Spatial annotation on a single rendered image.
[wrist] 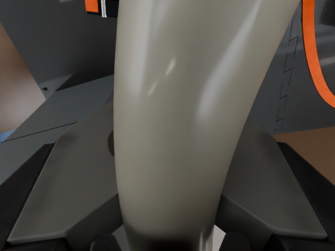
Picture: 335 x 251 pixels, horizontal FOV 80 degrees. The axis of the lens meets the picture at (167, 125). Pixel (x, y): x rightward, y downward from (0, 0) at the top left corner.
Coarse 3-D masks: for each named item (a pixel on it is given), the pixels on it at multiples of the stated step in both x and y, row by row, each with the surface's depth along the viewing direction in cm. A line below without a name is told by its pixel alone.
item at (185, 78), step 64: (128, 0) 3; (192, 0) 2; (256, 0) 2; (128, 64) 3; (192, 64) 3; (256, 64) 3; (128, 128) 4; (192, 128) 3; (128, 192) 5; (192, 192) 4
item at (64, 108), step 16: (96, 80) 101; (112, 80) 94; (64, 96) 95; (80, 96) 89; (96, 96) 83; (112, 96) 80; (48, 112) 84; (64, 112) 79; (80, 112) 74; (32, 128) 75; (48, 128) 71; (64, 128) 67; (0, 144) 72; (16, 144) 68; (32, 144) 64; (0, 160) 62; (16, 160) 59; (0, 176) 55
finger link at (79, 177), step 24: (96, 120) 9; (72, 144) 8; (96, 144) 8; (48, 168) 7; (72, 168) 7; (96, 168) 7; (48, 192) 6; (72, 192) 6; (96, 192) 6; (24, 216) 5; (48, 216) 5; (72, 216) 5; (96, 216) 6; (120, 216) 6; (24, 240) 5; (48, 240) 5; (72, 240) 5
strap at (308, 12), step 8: (304, 0) 82; (312, 0) 82; (304, 8) 84; (312, 8) 84; (304, 16) 86; (312, 16) 86; (304, 24) 88; (312, 24) 88; (304, 32) 89; (312, 32) 89; (304, 40) 91; (312, 40) 91; (312, 48) 93; (312, 56) 96; (312, 64) 98; (312, 72) 100; (320, 72) 100; (320, 80) 102; (320, 88) 105; (328, 88) 105; (328, 96) 108
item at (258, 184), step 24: (240, 144) 8; (264, 144) 8; (240, 168) 7; (264, 168) 7; (288, 168) 7; (240, 192) 6; (264, 192) 6; (288, 192) 6; (216, 216) 6; (240, 216) 6; (264, 216) 5; (288, 216) 5; (312, 216) 5; (264, 240) 5
